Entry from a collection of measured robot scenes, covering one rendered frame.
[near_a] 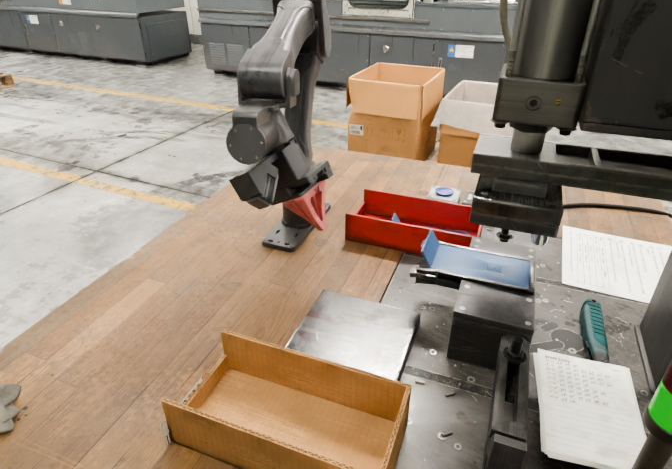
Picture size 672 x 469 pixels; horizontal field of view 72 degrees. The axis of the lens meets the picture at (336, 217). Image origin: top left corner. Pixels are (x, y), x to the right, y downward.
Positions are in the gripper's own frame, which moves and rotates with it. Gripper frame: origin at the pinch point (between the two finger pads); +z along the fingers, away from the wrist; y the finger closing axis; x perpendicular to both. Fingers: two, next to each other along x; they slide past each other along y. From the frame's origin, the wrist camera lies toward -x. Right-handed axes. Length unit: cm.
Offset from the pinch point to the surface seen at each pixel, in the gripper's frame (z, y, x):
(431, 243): 8.8, 15.4, 3.0
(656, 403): 15.1, 42.1, -21.5
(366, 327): 13.3, 7.4, -10.5
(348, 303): 11.2, 3.2, -6.9
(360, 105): 6, -104, 206
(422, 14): -27, -129, 439
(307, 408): 13.3, 6.0, -25.5
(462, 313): 13.9, 21.6, -8.5
